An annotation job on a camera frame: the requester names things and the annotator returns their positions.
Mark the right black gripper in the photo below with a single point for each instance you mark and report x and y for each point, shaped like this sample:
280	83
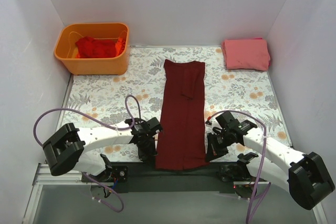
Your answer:
217	148

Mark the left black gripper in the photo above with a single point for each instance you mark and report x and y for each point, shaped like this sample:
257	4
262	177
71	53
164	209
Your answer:
147	149

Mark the dark red t shirt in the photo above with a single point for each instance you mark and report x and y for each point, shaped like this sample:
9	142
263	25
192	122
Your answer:
181	144

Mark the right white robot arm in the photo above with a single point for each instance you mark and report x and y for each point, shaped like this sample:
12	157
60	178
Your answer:
304	176

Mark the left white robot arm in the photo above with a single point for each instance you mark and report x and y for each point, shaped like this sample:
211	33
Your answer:
72	148

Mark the floral patterned table mat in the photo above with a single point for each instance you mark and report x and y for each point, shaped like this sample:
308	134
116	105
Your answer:
111	99

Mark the folded pink t shirt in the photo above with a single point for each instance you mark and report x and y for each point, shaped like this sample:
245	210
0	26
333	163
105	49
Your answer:
248	54

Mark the orange t shirt in bin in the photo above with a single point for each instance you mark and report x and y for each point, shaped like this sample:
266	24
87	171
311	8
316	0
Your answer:
121	43

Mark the bright red t shirt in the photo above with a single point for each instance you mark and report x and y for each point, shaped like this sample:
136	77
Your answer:
89	47

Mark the orange plastic bin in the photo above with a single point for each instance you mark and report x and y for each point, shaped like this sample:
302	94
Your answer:
66	50

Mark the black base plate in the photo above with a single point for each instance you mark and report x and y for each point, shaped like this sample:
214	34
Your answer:
223	177

